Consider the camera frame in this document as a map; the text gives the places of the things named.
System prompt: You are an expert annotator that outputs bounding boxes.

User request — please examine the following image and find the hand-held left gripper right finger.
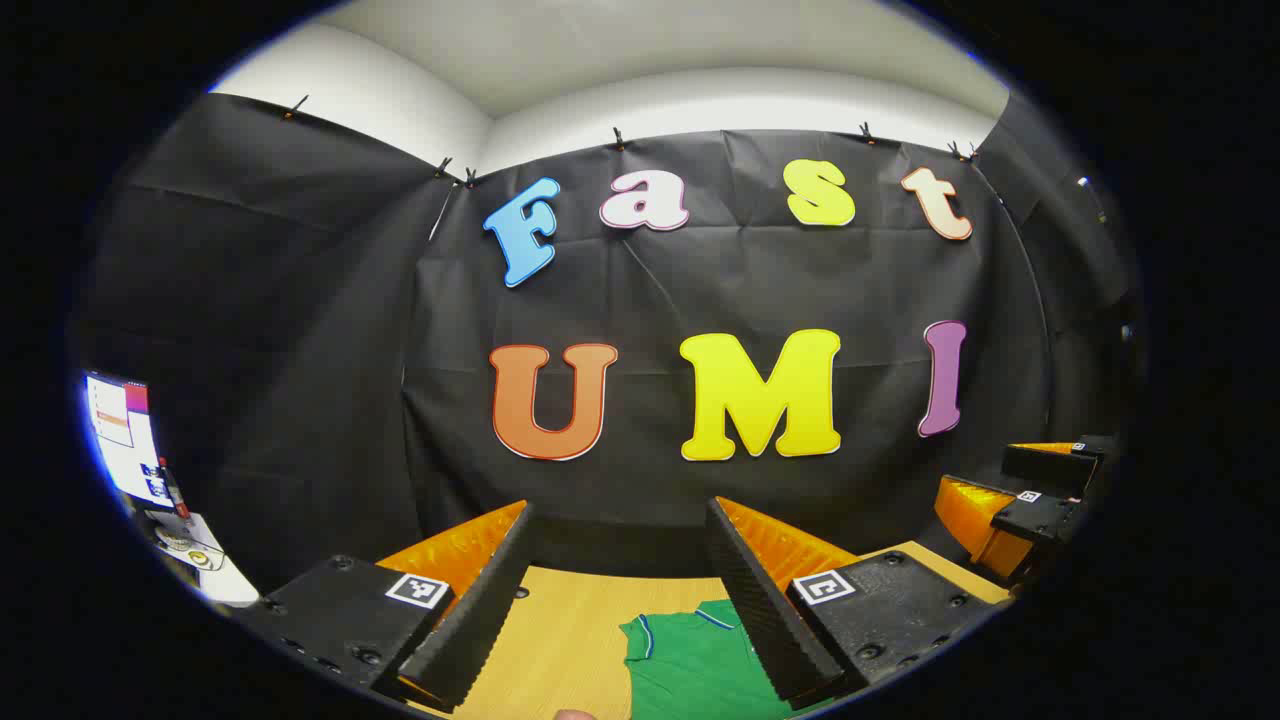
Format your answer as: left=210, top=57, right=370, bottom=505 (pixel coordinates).
left=705, top=497, right=1011, bottom=706

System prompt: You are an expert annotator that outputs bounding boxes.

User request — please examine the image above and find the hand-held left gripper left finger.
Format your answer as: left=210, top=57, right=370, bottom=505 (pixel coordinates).
left=235, top=500, right=536, bottom=713

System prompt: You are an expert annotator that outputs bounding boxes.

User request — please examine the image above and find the white side desk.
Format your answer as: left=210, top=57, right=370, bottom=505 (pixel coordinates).
left=150, top=510, right=261, bottom=606

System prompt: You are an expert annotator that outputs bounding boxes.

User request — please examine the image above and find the black backdrop cloth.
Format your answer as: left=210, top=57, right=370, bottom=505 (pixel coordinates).
left=70, top=90, right=1146, bottom=601

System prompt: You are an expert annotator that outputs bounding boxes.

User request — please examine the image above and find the red pen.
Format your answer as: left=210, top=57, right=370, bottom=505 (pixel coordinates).
left=160, top=458, right=193, bottom=526

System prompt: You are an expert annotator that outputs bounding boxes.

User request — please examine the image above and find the green T-shirt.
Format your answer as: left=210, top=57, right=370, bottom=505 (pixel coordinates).
left=618, top=598, right=831, bottom=720

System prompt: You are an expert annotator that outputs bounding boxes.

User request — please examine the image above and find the computer monitor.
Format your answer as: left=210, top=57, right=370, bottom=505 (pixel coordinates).
left=82, top=372, right=176, bottom=509

